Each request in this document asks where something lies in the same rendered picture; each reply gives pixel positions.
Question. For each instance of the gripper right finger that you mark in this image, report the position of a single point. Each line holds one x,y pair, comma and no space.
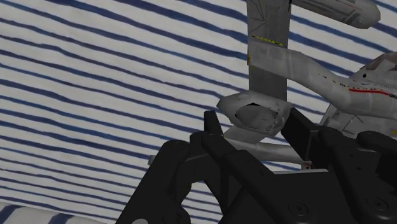
356,167

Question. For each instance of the grey toy spaceship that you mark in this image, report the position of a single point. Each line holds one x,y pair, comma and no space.
310,77

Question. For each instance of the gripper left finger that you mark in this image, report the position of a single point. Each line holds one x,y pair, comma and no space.
161,186

